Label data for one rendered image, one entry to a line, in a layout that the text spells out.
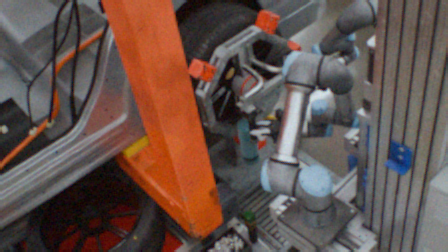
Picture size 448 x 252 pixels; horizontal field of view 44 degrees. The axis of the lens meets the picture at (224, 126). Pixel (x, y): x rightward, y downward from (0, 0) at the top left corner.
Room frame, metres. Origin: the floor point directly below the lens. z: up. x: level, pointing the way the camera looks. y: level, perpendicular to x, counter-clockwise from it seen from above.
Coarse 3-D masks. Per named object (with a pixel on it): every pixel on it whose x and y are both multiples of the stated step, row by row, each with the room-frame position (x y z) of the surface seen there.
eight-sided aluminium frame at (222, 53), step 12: (240, 36) 2.08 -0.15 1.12; (252, 36) 2.06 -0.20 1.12; (264, 36) 2.10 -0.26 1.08; (276, 36) 2.15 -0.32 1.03; (216, 48) 2.02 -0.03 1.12; (228, 48) 2.00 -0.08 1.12; (240, 48) 2.02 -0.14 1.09; (216, 60) 2.00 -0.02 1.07; (216, 72) 1.94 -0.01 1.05; (204, 84) 1.95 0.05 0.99; (204, 96) 1.89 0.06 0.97; (204, 108) 1.90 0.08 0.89; (204, 120) 1.93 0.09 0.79; (216, 132) 1.90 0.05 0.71; (228, 132) 1.94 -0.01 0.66
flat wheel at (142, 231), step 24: (96, 168) 2.03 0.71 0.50; (120, 168) 1.99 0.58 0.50; (72, 192) 1.93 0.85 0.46; (96, 192) 1.96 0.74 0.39; (120, 192) 1.93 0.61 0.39; (144, 192) 1.80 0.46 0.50; (48, 216) 1.79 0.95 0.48; (72, 216) 1.89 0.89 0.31; (96, 216) 1.76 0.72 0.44; (120, 216) 1.71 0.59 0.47; (144, 216) 1.65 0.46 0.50; (48, 240) 1.67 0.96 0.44; (96, 240) 1.58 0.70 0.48; (144, 240) 1.53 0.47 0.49
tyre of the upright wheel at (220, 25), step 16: (224, 0) 2.36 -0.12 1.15; (192, 16) 2.23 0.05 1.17; (208, 16) 2.20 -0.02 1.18; (224, 16) 2.17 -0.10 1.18; (240, 16) 2.16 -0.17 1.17; (256, 16) 2.20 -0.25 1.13; (192, 32) 2.13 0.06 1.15; (208, 32) 2.09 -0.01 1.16; (224, 32) 2.09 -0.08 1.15; (192, 48) 2.06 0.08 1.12; (208, 48) 2.03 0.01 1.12; (192, 80) 1.97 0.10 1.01
